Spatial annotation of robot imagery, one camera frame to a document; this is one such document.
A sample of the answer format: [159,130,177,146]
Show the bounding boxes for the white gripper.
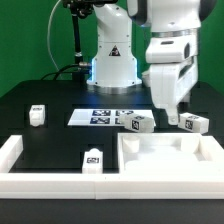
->
[146,36,198,125]

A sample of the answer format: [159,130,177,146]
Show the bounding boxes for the white square tabletop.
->
[117,133,224,175]

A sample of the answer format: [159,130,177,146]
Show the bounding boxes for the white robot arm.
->
[88,0,217,125]

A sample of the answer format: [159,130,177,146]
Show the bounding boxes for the white U-shaped fence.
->
[0,135,224,199]

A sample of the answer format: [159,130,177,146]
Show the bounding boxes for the white marker sheet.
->
[68,109,153,126]

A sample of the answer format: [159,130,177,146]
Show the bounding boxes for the black cables at base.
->
[40,64,93,81]

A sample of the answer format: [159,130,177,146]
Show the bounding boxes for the black camera stand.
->
[62,0,118,81]

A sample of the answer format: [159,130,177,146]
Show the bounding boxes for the white cable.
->
[47,0,64,73]

